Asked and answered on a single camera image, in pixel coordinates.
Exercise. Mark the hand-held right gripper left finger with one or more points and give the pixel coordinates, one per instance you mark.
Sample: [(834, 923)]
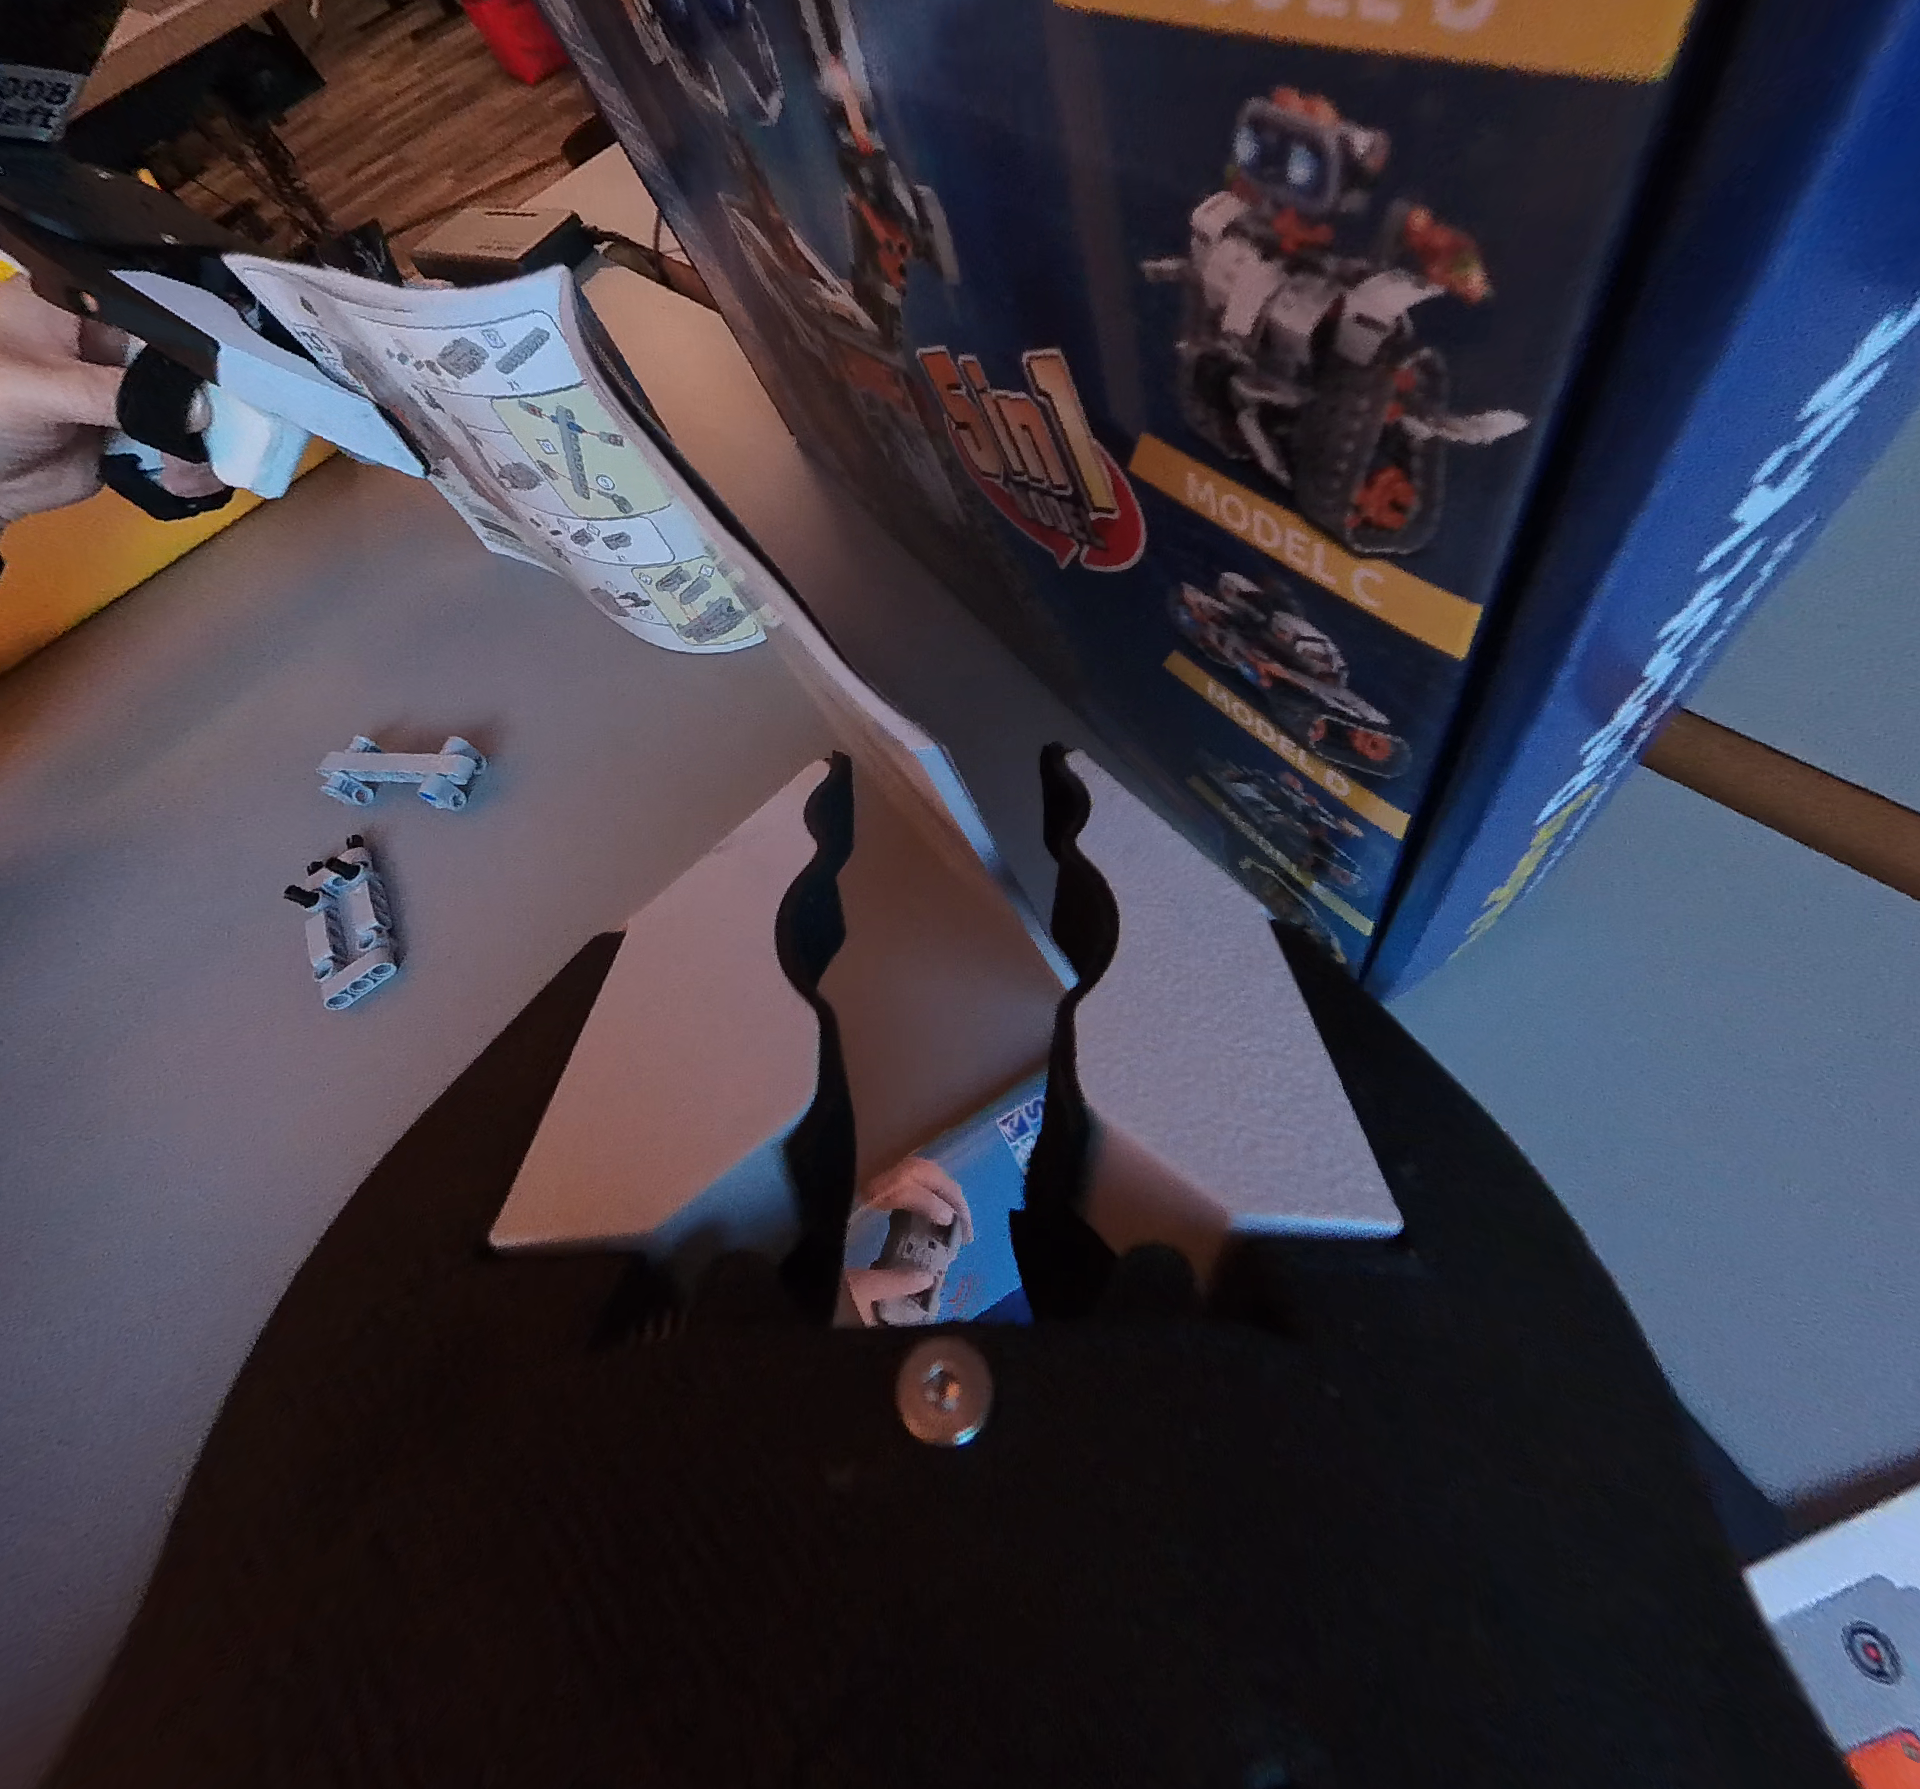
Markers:
[(661, 1070)]

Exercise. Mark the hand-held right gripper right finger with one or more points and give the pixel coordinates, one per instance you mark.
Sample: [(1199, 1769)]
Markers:
[(1244, 1099)]

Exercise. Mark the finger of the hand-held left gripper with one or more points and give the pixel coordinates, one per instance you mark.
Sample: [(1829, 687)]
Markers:
[(255, 349)]

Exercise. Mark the printed instruction booklet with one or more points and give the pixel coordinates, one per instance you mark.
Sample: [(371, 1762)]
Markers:
[(494, 393)]

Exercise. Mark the grey lever brick piece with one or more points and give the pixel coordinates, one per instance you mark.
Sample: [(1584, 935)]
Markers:
[(397, 770)]

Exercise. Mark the grey desk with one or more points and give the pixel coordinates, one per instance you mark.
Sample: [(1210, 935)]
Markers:
[(225, 1143)]

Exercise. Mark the person's left hand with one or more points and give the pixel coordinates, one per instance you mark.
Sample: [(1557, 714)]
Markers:
[(47, 424)]

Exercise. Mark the black flat device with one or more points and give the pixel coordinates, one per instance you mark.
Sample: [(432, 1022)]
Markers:
[(494, 237)]

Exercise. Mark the yellow plastic bin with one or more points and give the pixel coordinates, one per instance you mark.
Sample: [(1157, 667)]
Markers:
[(89, 575)]

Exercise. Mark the red bag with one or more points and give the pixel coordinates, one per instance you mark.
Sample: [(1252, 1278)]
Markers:
[(512, 27)]

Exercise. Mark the blue robot kit box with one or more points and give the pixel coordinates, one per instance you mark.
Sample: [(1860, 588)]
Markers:
[(1275, 321)]

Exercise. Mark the white printed box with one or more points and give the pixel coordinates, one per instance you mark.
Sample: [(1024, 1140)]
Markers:
[(1844, 1626)]

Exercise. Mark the grey brick frame black pins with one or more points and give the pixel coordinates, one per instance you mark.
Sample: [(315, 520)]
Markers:
[(349, 935)]

